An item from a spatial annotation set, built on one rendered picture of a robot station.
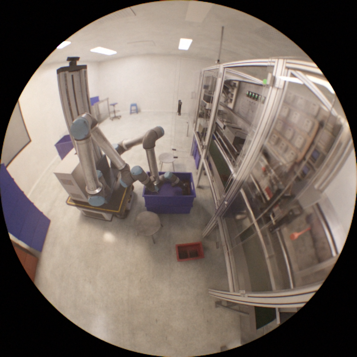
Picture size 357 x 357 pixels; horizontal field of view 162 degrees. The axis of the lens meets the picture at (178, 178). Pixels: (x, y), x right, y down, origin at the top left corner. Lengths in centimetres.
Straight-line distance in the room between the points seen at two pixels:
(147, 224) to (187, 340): 149
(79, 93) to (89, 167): 75
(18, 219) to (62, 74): 175
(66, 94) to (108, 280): 183
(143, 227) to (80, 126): 112
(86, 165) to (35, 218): 163
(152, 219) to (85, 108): 136
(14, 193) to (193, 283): 245
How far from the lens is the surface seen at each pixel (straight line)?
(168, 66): 586
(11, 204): 210
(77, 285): 192
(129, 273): 160
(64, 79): 117
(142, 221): 144
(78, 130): 79
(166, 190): 170
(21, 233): 221
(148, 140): 109
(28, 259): 243
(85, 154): 86
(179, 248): 158
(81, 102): 137
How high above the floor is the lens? 154
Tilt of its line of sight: 45 degrees down
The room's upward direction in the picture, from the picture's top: 7 degrees clockwise
